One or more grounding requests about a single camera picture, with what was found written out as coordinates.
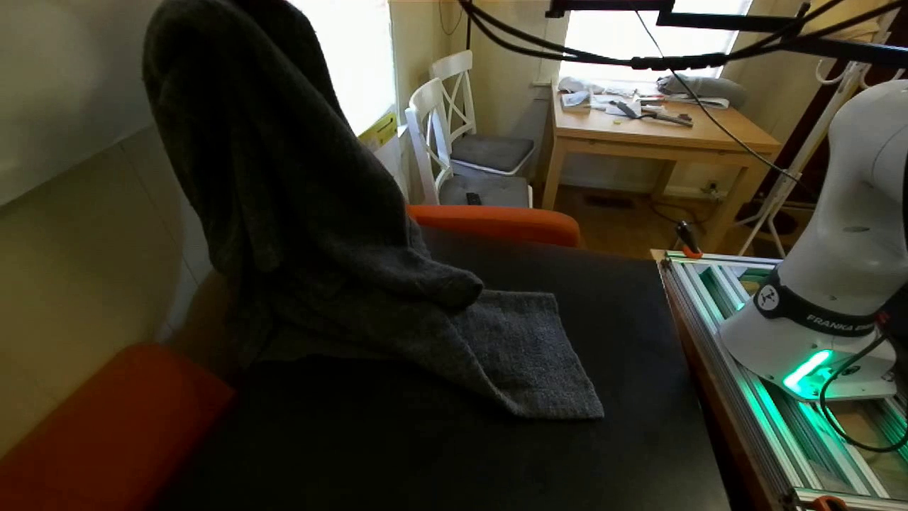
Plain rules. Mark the grey cloth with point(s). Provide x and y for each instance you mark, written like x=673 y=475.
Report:
x=303 y=227

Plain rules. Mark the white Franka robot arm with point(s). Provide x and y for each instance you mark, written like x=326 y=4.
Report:
x=853 y=244

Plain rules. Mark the grey seat cushion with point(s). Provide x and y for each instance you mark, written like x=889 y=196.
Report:
x=496 y=152

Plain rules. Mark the white wooden chair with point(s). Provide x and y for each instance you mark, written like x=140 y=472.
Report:
x=431 y=143
x=458 y=89

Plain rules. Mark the white items on desk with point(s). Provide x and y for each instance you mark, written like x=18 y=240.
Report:
x=598 y=96

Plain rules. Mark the black table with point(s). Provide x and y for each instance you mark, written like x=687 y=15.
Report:
x=568 y=455

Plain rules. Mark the black orange clamp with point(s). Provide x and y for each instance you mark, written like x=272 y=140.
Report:
x=687 y=237
x=826 y=504

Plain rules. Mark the wooden desk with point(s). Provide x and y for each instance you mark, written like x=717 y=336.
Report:
x=663 y=137

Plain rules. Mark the black tool on desk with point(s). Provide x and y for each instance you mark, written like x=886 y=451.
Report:
x=668 y=116

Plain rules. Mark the grey bundle on desk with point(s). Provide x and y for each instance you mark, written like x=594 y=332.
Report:
x=706 y=89

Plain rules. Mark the white tripod stand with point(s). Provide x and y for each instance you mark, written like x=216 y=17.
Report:
x=805 y=159

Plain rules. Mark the black overhead rail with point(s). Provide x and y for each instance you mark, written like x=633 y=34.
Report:
x=719 y=15

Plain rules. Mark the aluminium base frame green lit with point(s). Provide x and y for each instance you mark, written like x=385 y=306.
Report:
x=775 y=416

